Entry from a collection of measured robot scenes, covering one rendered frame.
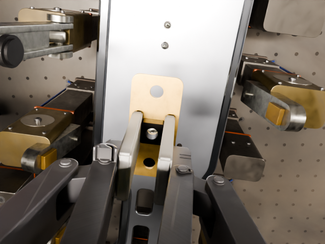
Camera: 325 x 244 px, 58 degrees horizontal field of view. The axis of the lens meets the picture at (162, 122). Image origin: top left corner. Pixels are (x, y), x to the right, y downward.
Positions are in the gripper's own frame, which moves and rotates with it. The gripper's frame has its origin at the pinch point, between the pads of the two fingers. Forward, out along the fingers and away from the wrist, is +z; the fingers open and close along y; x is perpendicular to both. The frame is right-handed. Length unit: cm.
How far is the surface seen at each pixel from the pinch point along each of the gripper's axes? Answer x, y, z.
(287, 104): -0.5, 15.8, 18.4
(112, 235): -62, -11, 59
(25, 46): 3.2, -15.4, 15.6
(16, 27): 5.5, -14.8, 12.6
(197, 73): 0.0, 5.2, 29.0
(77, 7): 7, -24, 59
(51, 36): 3.9, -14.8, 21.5
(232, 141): -13.7, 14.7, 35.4
